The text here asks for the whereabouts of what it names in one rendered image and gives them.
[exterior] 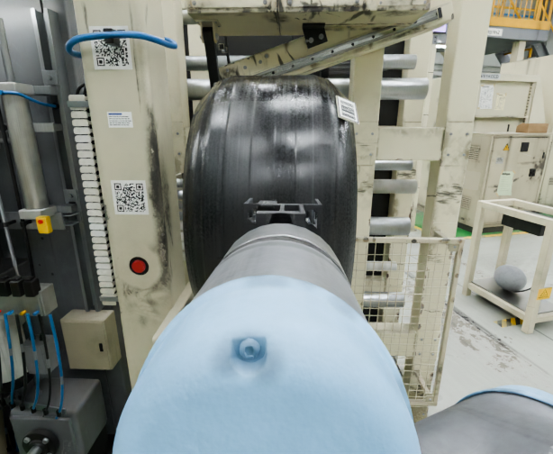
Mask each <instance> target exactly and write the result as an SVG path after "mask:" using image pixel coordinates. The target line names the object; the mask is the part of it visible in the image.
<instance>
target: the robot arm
mask: <svg viewBox="0 0 553 454"><path fill-rule="evenodd" d="M243 208H244V235H243V236H242V237H240V238H239V239H238V240H236V241H235V242H234V243H233V245H232V246H231V248H230V249H229V251H228V252H227V253H226V255H225V256H224V257H223V259H222V261H221V262H220V263H219V264H218V266H217V267H216V268H215V270H214V271H213V273H212V274H211V275H210V276H209V277H208V279H207V280H206V282H205V283H204V285H203V286H202V287H201V289H200V290H199V292H198V293H197V294H196V296H195V298H194V299H193V300H192V302H191V303H190V304H188V305H187V306H186V307H185V308H184V309H183V310H182V311H181V312H179V313H178V314H177V316H176V317H175V318H174V319H173V320H172V321H171V322H170V323H169V324H168V326H167V327H166V328H165V330H164V331H163V332H162V333H161V334H160V335H159V337H158V339H157V340H156V342H155V344H154V345H153V347H152V349H151V351H150V353H149V355H148V357H147V358H146V360H145V362H144V364H143V367H142V369H141V372H140V374H139V377H138V380H137V383H136V385H135V387H134V388H133V389H132V391H131V394H130V396H129V398H128V400H127V402H126V404H125V406H124V408H123V411H122V415H121V418H120V421H119V423H118V426H117V430H116V433H115V437H114V442H113V454H553V395H552V394H550V393H547V392H545V391H542V390H539V389H537V388H533V387H529V386H516V385H508V386H498V387H495V388H489V389H483V390H479V391H476V392H474V393H471V394H469V395H466V396H464V397H463V398H461V399H460V400H459V401H457V402H456V404H454V405H452V406H450V407H448V408H446V409H444V410H442V411H440V412H438V413H435V414H433V415H431V416H429V417H426V418H424V419H422V420H420V421H418V422H413V417H412V409H411V406H410V402H409V399H408V395H407V393H406V390H405V387H404V385H403V380H402V378H401V376H400V374H399V371H398V369H397V367H396V365H395V363H394V361H393V359H392V357H391V355H390V353H389V352H388V350H387V348H386V347H385V345H384V343H383V342H382V341H381V340H380V338H379V337H378V335H377V334H376V332H375V331H374V330H373V329H372V327H371V326H370V325H369V324H368V322H367V319H366V317H365V315H364V314H363V312H362V310H361V308H360V306H359V304H358V301H357V298H356V297H355V295H354V293H353V291H352V289H351V287H350V283H349V281H348V279H347V277H346V275H345V273H344V270H343V268H342V266H341V264H340V262H339V260H338V259H337V257H336V255H335V254H334V252H333V251H332V249H331V247H330V246H329V245H328V244H327V243H326V242H325V241H324V240H323V239H322V238H321V236H322V204H321V202H320V201H319V200H318V199H314V204H278V203H277V200H272V201H262V200H261V201H259V202H258V203H257V204H253V198H250V199H249V200H248V201H247V202H245V203H244V204H243ZM253 209H256V212H254V214H253ZM309 210H314V222H315V224H312V223H311V222H310V219H309V216H311V213H310V212H309Z"/></svg>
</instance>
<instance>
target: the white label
mask: <svg viewBox="0 0 553 454"><path fill-rule="evenodd" d="M336 102H337V110H338V117H339V118H341V119H343V120H346V121H349V122H351V123H355V124H357V125H359V121H358V112H357V107H356V103H354V102H352V101H350V100H348V99H345V98H343V97H340V96H338V95H336Z"/></svg>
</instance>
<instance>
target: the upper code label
mask: <svg viewBox="0 0 553 454"><path fill-rule="evenodd" d="M103 28H112V29H114V30H116V31H128V26H89V33H91V32H103ZM120 44H121V46H120V47H112V46H110V45H108V44H105V43H104V40H95V41H91V46H92V52H93V59H94V65H95V69H132V62H131V46H130V39H120Z"/></svg>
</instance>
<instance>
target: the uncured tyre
mask: <svg viewBox="0 0 553 454"><path fill-rule="evenodd" d="M336 95H338V96H340V97H343V98H345V99H347V97H346V96H345V95H344V94H342V93H341V91H340V90H339V89H338V88H337V87H336V86H335V85H333V84H332V82H331V81H330V80H329V79H327V78H323V77H318V76H315V75H283V76H233V77H227V78H225V79H222V80H219V81H218V82H217V83H216V84H215V85H214V86H213V87H212V89H211V90H210V91H209V92H208V93H207V94H206V95H205V96H204V97H203V98H202V100H201V101H200V102H199V104H198V105H197V107H196V108H195V112H194V115H193V118H192V122H191V124H190V129H189V133H188V137H187V143H186V155H185V165H184V175H183V233H184V245H185V254H186V267H187V272H188V277H189V281H190V286H191V288H192V292H193V295H194V297H195V296H196V294H197V293H198V292H199V290H200V289H201V287H202V286H203V285H204V283H205V282H206V280H207V279H208V277H209V276H210V275H211V274H212V273H213V271H214V270H215V268H216V267H217V266H218V264H219V263H220V262H221V261H222V260H221V259H217V257H224V256H225V255H226V253H227V252H228V251H229V249H230V248H231V246H232V245H233V243H234V242H235V241H236V240H238V239H239V238H240V237H242V236H243V235H244V208H243V204H244V203H245V202H247V201H248V200H249V199H250V198H253V204H257V203H258V202H259V201H261V200H262V201H272V200H277V203H278V204H314V199H318V200H319V201H320V202H321V204H322V236H321V238H322V239H323V240H324V241H325V242H326V243H327V244H328V245H329V246H330V247H331V249H332V251H333V252H334V254H335V255H336V257H337V259H338V260H339V262H340V264H341V266H342V268H343V270H344V273H345V275H346V277H347V279H348V281H349V283H350V286H351V281H352V275H353V267H354V258H355V248H356V234H357V212H358V171H357V151H356V139H355V130H354V123H351V122H349V121H346V120H343V119H341V118H339V117H338V110H337V102H336Z"/></svg>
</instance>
